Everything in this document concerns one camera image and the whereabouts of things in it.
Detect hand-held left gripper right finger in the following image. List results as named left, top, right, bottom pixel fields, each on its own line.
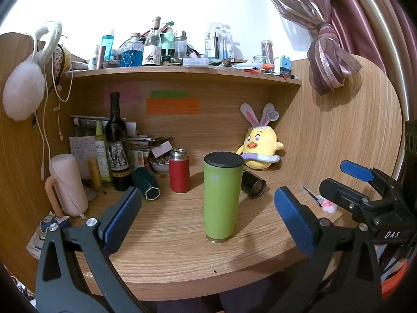
left=269, top=186, right=382, bottom=313

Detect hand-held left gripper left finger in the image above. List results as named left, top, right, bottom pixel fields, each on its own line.
left=34, top=186, right=151, bottom=313

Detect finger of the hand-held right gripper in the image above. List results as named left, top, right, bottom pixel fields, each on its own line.
left=340, top=160, right=405, bottom=203
left=318, top=178, right=397, bottom=220

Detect green cup with black lid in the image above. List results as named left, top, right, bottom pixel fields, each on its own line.
left=204, top=152, right=245, bottom=244

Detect dark green hexagonal cup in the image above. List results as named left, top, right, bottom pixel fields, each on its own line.
left=132, top=167, right=160, bottom=201

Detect black metal cup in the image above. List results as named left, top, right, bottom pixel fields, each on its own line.
left=241, top=170, right=267, bottom=200

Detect pink and white tissue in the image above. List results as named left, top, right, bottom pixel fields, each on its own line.
left=321, top=197, right=338, bottom=214

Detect small yellow bottle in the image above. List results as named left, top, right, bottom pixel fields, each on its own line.
left=88, top=158, right=102, bottom=190

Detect yellow-green spray bottle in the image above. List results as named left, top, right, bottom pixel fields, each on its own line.
left=94, top=121, right=113, bottom=188

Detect small bowl with snacks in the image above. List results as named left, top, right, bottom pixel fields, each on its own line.
left=149, top=156, right=170, bottom=175

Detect dark wine bottle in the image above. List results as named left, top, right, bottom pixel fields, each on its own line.
left=105, top=92, right=133, bottom=192

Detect red thermos bottle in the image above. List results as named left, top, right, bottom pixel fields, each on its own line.
left=168, top=148, right=191, bottom=193

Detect white handwritten paper note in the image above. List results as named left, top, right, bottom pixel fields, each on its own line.
left=69, top=135, right=97, bottom=180

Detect yellow chick plush toy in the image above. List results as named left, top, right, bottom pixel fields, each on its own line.
left=235, top=102, right=285, bottom=171

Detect blue and white packet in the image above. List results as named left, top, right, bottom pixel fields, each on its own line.
left=26, top=211, right=71, bottom=259

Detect orange sticky note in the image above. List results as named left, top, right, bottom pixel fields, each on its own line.
left=145, top=97, right=201, bottom=115

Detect pink sticky note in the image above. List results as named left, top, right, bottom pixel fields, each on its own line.
left=104, top=83, right=139, bottom=107

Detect blue pencil sharpener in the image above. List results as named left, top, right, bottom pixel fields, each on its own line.
left=278, top=55, right=292, bottom=76

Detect green sticky note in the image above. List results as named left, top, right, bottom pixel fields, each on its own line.
left=150, top=90, right=189, bottom=99

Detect pink striped curtain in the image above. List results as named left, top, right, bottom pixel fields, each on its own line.
left=259, top=0, right=417, bottom=118

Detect clear pen holder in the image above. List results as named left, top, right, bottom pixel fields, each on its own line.
left=260, top=40, right=274, bottom=65

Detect wooden shelf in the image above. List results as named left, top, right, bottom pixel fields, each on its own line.
left=63, top=59, right=302, bottom=87

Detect blue glass bottle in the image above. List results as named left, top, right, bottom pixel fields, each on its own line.
left=121, top=33, right=144, bottom=68

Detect white fluffy earmuffs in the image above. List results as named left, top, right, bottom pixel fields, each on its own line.
left=3, top=21, right=63, bottom=122

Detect polka dot headband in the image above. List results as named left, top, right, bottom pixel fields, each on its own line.
left=51, top=44, right=71, bottom=93

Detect clear liquor bottle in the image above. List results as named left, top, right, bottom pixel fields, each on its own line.
left=142, top=16, right=163, bottom=67

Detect cyan plastic bottle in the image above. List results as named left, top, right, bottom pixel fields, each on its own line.
left=101, top=29, right=115, bottom=62

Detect clear flat plastic container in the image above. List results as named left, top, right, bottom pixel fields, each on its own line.
left=183, top=57, right=210, bottom=68

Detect clear glass bottle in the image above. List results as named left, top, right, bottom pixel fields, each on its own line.
left=174, top=30, right=188, bottom=59

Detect teal pump bottle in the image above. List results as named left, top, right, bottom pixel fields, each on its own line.
left=161, top=21, right=175, bottom=51

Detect pink bottle with handle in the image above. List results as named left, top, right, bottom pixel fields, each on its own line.
left=45, top=153, right=89, bottom=218

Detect white charging cable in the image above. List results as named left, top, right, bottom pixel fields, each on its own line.
left=32, top=65, right=74, bottom=180

